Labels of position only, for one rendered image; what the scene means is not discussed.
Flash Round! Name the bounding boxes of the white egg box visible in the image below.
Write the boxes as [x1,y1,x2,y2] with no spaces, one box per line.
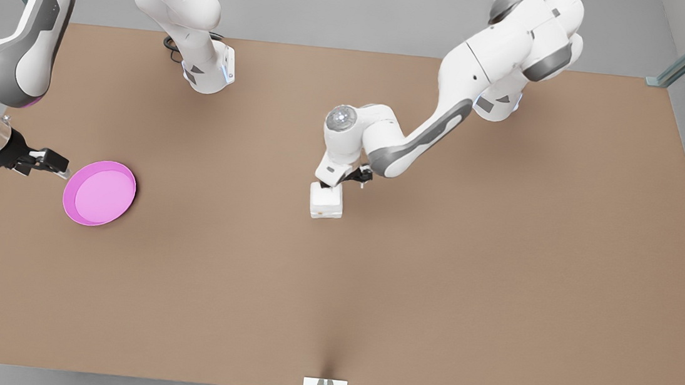
[307,180,347,222]

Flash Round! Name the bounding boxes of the pink round plate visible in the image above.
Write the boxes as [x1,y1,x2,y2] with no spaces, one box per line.
[60,157,140,231]

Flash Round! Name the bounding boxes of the black cable loop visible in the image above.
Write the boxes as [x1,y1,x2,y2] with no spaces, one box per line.
[161,27,226,69]

